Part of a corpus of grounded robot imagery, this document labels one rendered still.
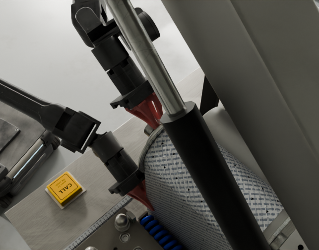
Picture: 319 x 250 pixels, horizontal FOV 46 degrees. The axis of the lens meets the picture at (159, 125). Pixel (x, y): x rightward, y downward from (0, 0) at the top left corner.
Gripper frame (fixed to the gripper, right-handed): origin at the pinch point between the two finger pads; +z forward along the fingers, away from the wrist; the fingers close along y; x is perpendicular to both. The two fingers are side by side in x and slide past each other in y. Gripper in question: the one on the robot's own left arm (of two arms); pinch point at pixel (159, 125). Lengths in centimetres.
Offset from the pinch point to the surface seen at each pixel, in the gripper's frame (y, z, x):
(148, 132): 0.4, 1.4, -6.5
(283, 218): 1.5, 18.2, 23.3
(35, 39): -48, -52, -206
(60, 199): 20.8, 7.4, -35.4
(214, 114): -10.5, 5.1, 2.8
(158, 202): 8.7, 13.6, -3.5
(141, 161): 9.0, 2.0, 4.4
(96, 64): -62, -14, -175
